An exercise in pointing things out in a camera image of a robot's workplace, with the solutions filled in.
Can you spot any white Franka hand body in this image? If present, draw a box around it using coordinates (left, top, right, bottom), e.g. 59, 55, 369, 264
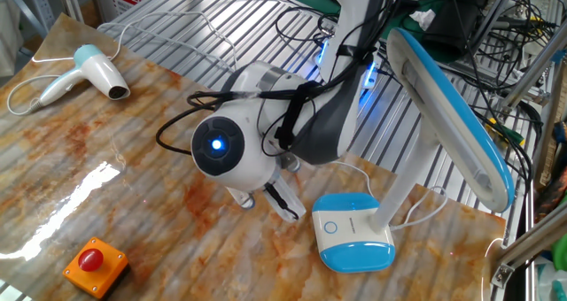
264, 175, 307, 225

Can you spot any blue and white desk lamp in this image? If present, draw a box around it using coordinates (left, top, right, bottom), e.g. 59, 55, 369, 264
311, 27, 517, 274

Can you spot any orange box with red button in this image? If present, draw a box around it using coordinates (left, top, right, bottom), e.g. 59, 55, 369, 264
61, 236, 130, 300

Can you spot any marble pattern table mat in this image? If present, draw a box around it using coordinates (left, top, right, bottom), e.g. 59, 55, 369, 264
0, 12, 507, 301

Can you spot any white crumpled paper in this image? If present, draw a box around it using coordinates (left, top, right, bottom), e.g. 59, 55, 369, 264
409, 9, 438, 31

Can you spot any white and teal hair dryer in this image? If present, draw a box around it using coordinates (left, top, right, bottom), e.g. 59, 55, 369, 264
38, 43, 132, 107

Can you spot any black bag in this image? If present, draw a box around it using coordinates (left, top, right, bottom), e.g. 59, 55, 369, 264
420, 0, 486, 63

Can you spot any diagonal aluminium profile beam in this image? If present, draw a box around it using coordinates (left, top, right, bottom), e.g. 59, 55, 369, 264
500, 26, 567, 112

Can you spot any silver wrist camera blue cap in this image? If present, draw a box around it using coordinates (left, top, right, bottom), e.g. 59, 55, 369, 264
277, 153, 302, 174

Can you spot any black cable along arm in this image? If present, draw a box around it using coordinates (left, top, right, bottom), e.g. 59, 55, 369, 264
154, 0, 407, 220

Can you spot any white lamp power cable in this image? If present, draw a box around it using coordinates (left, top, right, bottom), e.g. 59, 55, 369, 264
330, 159, 448, 231

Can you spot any thin white cable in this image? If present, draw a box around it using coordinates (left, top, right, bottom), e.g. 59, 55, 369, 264
480, 236, 506, 301

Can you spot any aluminium frame beam with bracket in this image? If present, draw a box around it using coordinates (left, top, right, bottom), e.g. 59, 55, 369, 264
489, 203, 567, 289

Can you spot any white hair dryer cable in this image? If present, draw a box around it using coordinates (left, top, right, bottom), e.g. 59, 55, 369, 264
6, 11, 240, 116

